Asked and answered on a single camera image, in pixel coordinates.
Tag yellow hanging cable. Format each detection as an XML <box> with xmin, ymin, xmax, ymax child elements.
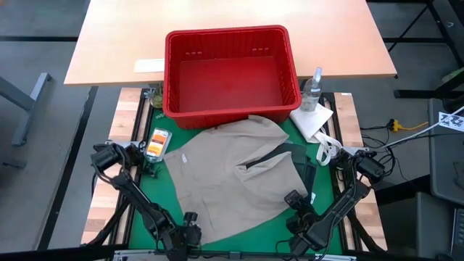
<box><xmin>389</xmin><ymin>118</ymin><xmax>429</xmax><ymax>133</ymax></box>

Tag grey plastic case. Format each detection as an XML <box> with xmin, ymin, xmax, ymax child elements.
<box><xmin>428</xmin><ymin>97</ymin><xmax>464</xmax><ymax>206</ymax></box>

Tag black table base bar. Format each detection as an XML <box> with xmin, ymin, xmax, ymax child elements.
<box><xmin>37</xmin><ymin>86</ymin><xmax>99</xmax><ymax>252</ymax></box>

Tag dark green garment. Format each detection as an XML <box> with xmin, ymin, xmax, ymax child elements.
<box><xmin>245</xmin><ymin>141</ymin><xmax>317</xmax><ymax>195</ymax></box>

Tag white printed tag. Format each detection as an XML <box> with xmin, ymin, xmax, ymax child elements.
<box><xmin>437</xmin><ymin>111</ymin><xmax>464</xmax><ymax>133</ymax></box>

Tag dark blue jeans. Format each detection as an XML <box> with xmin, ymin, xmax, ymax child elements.
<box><xmin>307</xmin><ymin>159</ymin><xmax>318</xmax><ymax>204</ymax></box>

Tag white power strip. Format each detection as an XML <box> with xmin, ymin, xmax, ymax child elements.
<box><xmin>342</xmin><ymin>146</ymin><xmax>371</xmax><ymax>157</ymax></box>

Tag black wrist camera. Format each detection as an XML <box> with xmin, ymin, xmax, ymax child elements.
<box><xmin>283</xmin><ymin>189</ymin><xmax>310</xmax><ymax>212</ymax></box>
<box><xmin>183</xmin><ymin>211</ymin><xmax>199</xmax><ymax>228</ymax></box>

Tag black metal desk frame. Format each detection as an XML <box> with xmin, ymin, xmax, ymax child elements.
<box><xmin>382</xmin><ymin>0</ymin><xmax>464</xmax><ymax>99</ymax></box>

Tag clear plastic spray bottle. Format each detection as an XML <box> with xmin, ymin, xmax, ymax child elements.
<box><xmin>299</xmin><ymin>67</ymin><xmax>324</xmax><ymax>113</ymax></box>

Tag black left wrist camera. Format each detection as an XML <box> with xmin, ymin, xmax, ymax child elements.
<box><xmin>183</xmin><ymin>211</ymin><xmax>199</xmax><ymax>228</ymax></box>

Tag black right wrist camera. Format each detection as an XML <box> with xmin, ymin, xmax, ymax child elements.
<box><xmin>283</xmin><ymin>189</ymin><xmax>310</xmax><ymax>212</ymax></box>

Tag beige trousers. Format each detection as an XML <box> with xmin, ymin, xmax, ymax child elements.
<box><xmin>163</xmin><ymin>115</ymin><xmax>309</xmax><ymax>246</ymax></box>

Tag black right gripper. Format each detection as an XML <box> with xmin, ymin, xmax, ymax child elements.
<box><xmin>286</xmin><ymin>210</ymin><xmax>323</xmax><ymax>257</ymax></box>

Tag white cloth tote bag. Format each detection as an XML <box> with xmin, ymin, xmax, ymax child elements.
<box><xmin>289</xmin><ymin>103</ymin><xmax>344</xmax><ymax>167</ymax></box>

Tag red plastic laundry basket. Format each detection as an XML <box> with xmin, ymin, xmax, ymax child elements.
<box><xmin>162</xmin><ymin>24</ymin><xmax>302</xmax><ymax>131</ymax></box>

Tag light wood table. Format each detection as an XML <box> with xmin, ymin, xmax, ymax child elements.
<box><xmin>64</xmin><ymin>0</ymin><xmax>398</xmax><ymax>87</ymax></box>

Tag black metal rig frame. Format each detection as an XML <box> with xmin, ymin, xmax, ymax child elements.
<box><xmin>0</xmin><ymin>86</ymin><xmax>447</xmax><ymax>261</ymax></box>

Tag grey metal table leg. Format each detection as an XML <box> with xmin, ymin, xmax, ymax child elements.
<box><xmin>0</xmin><ymin>72</ymin><xmax>52</xmax><ymax>146</ymax></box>

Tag wipes packet with orange label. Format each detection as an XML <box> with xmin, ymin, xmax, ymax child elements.
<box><xmin>144</xmin><ymin>127</ymin><xmax>173</xmax><ymax>163</ymax></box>

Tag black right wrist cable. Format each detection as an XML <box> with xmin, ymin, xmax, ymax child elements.
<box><xmin>275</xmin><ymin>237</ymin><xmax>304</xmax><ymax>261</ymax></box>

